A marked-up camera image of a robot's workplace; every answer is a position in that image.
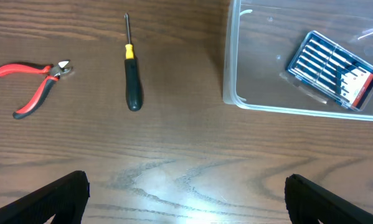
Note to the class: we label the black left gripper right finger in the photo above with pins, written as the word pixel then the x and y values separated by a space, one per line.
pixel 309 203

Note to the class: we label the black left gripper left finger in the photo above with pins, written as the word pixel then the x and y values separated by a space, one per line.
pixel 62 201

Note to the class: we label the red black cutting pliers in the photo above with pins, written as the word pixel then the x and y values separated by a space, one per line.
pixel 53 74

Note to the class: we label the blue precision screwdriver set case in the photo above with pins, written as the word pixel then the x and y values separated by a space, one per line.
pixel 334 71

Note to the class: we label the black yellow screwdriver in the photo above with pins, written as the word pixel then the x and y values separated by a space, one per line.
pixel 134 94

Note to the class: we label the clear plastic container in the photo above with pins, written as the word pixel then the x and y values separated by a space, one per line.
pixel 263 37

